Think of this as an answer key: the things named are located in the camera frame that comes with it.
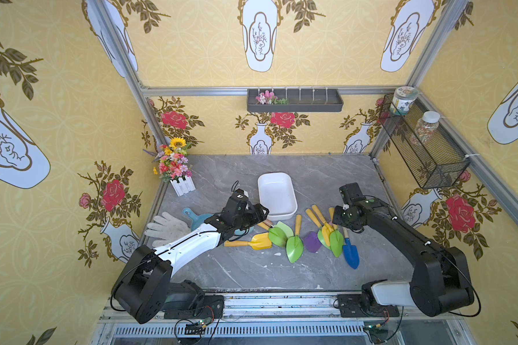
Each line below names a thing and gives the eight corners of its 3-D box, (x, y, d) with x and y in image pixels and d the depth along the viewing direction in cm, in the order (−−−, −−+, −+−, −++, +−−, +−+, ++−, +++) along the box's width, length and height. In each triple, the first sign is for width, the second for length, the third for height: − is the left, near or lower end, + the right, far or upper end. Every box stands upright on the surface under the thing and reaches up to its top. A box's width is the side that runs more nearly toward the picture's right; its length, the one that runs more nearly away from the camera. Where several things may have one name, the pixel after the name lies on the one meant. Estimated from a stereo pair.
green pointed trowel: (285, 262, 86) (286, 260, 84) (286, 216, 99) (286, 213, 97) (303, 264, 85) (303, 262, 83) (301, 217, 99) (302, 214, 97)
